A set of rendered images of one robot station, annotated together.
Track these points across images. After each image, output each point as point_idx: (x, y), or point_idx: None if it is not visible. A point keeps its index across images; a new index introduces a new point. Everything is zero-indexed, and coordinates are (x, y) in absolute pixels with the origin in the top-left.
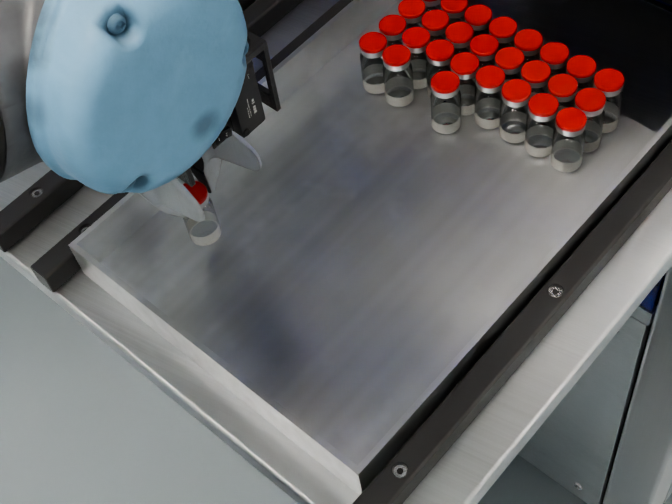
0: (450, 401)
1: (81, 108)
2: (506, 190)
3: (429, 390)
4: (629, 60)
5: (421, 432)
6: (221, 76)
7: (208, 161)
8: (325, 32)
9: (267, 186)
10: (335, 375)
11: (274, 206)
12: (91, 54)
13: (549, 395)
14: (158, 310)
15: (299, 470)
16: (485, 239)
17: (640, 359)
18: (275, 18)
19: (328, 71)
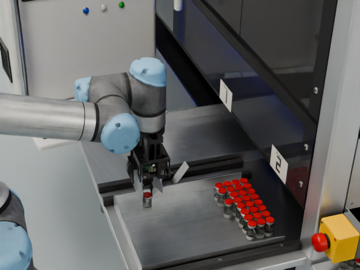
0: (175, 267)
1: (107, 133)
2: (229, 236)
3: (170, 260)
4: (289, 224)
5: (163, 269)
6: (131, 141)
7: (154, 187)
8: (211, 179)
9: (171, 208)
10: (155, 253)
11: (169, 213)
12: (112, 127)
13: None
14: (123, 217)
15: (132, 267)
16: (215, 244)
17: None
18: (204, 172)
19: (208, 190)
